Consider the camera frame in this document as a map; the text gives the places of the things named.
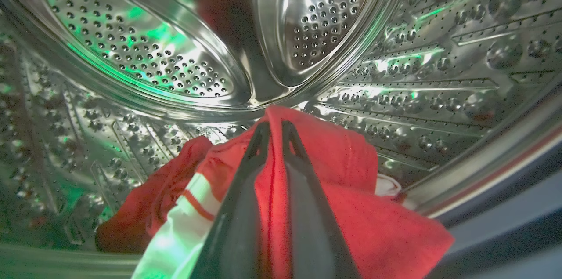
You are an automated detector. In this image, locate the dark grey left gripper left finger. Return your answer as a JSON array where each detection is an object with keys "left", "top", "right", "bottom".
[{"left": 190, "top": 121, "right": 271, "bottom": 279}]

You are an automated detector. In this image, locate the stainless steel washing machine drum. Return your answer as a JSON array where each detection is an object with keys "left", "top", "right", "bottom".
[{"left": 0, "top": 0, "right": 562, "bottom": 279}]

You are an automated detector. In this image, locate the grey washing machine door gasket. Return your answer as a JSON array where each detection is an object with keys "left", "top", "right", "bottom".
[{"left": 426, "top": 169, "right": 562, "bottom": 279}]

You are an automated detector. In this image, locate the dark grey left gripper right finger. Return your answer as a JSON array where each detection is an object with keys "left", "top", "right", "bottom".
[{"left": 281, "top": 120, "right": 361, "bottom": 279}]

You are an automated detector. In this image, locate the red and white garment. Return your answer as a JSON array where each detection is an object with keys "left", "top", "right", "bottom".
[{"left": 95, "top": 105, "right": 455, "bottom": 279}]

